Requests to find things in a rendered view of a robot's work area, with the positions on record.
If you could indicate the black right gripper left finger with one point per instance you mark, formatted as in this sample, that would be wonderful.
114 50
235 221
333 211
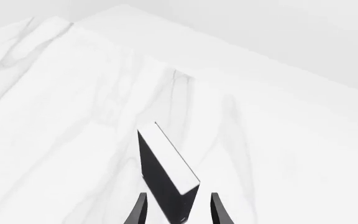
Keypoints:
139 212

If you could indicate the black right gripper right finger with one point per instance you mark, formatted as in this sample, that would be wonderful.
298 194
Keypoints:
219 212

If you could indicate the black book with white pages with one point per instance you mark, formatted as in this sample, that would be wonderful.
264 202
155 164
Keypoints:
163 177

